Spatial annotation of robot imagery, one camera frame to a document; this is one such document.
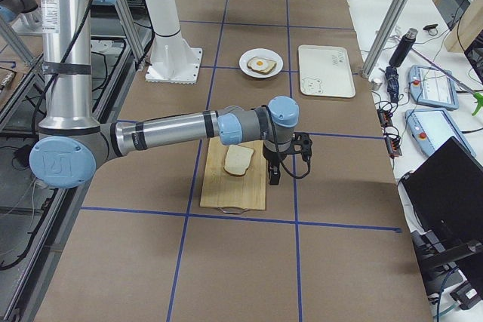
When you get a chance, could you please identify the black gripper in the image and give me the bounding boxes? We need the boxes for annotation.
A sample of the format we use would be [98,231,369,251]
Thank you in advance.
[263,140,294,185]

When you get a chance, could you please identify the white bread slice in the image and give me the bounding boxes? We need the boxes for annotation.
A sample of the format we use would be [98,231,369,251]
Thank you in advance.
[223,145,254,176]

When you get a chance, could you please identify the white round plate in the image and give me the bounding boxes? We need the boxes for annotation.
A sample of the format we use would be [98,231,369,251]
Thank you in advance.
[238,48,284,78]

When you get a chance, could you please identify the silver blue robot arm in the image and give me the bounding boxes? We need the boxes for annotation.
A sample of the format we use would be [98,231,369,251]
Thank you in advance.
[1,0,42,30]
[29,0,312,189]

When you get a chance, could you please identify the bamboo cutting board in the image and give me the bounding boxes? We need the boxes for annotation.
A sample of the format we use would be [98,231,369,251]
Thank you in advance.
[200,137,266,210]

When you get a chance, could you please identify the toast with fried egg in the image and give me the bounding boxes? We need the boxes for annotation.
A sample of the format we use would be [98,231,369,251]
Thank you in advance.
[247,57,277,75]

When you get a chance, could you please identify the cream bear tray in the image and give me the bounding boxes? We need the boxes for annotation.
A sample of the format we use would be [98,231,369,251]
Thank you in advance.
[298,44,355,99]

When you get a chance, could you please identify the black orange connector strip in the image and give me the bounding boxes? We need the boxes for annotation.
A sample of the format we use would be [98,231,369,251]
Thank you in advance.
[377,109,402,159]

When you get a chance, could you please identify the folded dark umbrella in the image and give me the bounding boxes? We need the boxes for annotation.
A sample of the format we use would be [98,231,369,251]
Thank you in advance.
[385,66,399,103]

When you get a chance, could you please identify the lower blue teach pendant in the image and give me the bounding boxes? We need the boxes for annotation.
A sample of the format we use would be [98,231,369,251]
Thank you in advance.
[405,108,476,157]

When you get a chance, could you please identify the blue teach pendant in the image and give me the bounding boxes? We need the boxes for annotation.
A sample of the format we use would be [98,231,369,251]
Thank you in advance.
[408,65,459,110]
[405,108,476,157]

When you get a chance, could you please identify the black laptop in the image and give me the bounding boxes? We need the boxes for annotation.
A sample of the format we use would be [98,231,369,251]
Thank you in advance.
[398,135,483,247]

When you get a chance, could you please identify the upper blue teach pendant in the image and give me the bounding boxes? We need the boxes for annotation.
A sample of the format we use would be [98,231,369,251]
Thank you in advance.
[408,65,459,110]

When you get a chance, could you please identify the black water bottle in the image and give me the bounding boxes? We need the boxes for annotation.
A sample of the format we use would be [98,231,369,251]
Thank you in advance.
[389,28,418,68]

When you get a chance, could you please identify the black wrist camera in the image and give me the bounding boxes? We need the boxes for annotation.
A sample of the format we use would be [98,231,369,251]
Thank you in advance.
[292,132,312,164]

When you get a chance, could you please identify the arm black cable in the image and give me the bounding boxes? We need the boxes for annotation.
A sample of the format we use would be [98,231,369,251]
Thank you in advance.
[261,104,312,180]

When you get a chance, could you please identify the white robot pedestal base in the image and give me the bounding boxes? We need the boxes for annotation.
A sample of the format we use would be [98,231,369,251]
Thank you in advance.
[145,0,203,84]

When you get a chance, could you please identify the aluminium frame post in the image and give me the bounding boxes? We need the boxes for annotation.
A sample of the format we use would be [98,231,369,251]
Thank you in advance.
[360,0,408,78]

